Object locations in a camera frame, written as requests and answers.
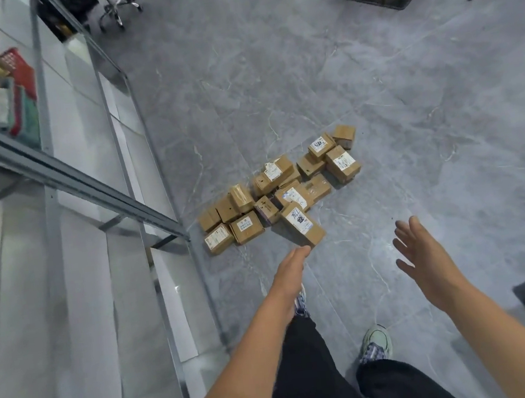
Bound person's right hand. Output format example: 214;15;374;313
390;210;474;317

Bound person's left hand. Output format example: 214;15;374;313
263;245;319;309

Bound brown box handwritten label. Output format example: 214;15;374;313
278;197;329;251

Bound pile of brown cardboard boxes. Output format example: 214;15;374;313
189;123;371;258

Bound person's left forearm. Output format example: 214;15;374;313
166;290;304;398

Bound person's right forearm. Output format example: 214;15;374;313
441;274;525;398

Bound person's right shoe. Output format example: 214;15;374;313
355;323;395;365

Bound person's left leg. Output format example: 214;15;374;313
256;309;366;398

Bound person's leg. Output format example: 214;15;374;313
355;349;463;398
256;309;366;398

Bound person's right leg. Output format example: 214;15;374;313
355;349;463;398

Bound grey metal shelf rack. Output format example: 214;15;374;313
0;0;234;398

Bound chrome chair base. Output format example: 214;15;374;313
96;0;145;34

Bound red and green packets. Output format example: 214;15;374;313
0;44;44;147

